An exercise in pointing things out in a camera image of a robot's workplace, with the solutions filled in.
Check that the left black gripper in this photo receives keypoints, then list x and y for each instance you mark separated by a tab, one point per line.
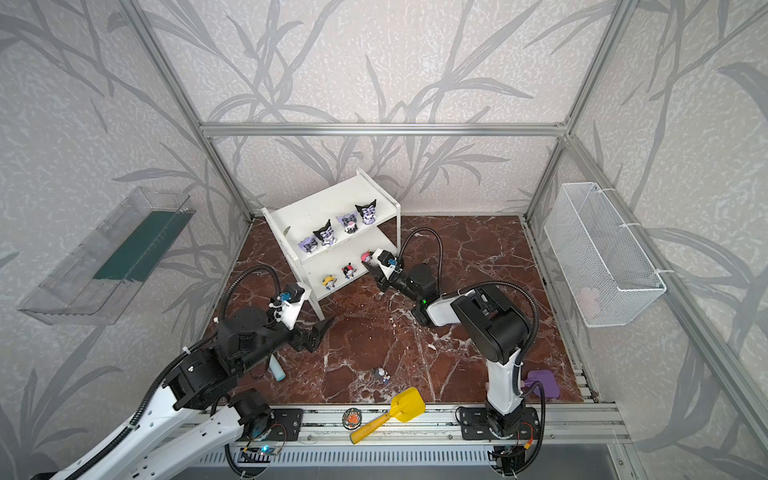
303	338

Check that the yellow doraemon figure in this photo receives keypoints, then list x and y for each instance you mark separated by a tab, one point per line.
329	282

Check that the black eared kuromi figure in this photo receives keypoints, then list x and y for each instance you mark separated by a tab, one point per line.
367	212

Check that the purple striped bow kuromi figure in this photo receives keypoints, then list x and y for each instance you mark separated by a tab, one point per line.
348	222

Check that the small dark figure front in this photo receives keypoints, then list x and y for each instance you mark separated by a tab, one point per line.
382	375

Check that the purple kuromi figure black bow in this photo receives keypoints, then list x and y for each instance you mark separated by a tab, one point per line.
309	244

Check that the black hooded kuromi figure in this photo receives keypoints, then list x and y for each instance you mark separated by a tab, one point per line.
325	235

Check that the red cap doraemon figure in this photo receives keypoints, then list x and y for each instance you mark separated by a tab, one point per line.
349	271

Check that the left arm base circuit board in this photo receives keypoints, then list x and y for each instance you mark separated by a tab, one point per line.
260	454

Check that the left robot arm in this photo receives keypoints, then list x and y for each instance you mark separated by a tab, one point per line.
191	408

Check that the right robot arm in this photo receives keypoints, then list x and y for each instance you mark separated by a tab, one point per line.
502	319

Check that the white two-tier metal shelf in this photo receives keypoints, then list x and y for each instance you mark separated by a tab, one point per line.
296	221

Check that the round orange badge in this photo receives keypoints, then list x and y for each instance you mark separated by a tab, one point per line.
352	419

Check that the yellow plastic toy shovel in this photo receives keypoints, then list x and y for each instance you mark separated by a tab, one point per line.
404	407

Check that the pink object in basket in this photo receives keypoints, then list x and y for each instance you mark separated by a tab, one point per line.
589	303

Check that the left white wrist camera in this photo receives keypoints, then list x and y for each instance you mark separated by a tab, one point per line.
287	305

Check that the white wire mesh basket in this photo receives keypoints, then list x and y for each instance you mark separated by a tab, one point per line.
596	248

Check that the clear plastic wall bin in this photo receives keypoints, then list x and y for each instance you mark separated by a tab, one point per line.
95	283

